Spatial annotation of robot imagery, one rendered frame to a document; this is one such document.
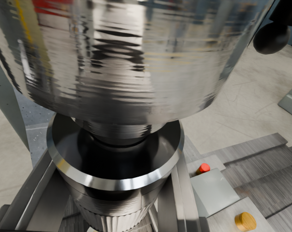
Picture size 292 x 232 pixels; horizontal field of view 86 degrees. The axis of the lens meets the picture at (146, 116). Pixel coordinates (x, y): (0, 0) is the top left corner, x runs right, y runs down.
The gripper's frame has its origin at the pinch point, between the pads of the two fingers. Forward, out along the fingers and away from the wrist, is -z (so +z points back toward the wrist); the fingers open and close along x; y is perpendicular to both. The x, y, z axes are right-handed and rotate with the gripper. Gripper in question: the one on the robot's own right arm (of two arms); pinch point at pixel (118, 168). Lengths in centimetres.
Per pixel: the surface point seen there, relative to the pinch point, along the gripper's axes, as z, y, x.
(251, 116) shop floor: -153, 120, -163
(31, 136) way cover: -20.6, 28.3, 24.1
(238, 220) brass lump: -2.2, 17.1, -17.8
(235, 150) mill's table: -23.6, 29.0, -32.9
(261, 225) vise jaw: -2.0, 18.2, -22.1
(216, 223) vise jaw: -1.9, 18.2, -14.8
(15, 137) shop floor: -81, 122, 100
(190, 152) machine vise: -16.7, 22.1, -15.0
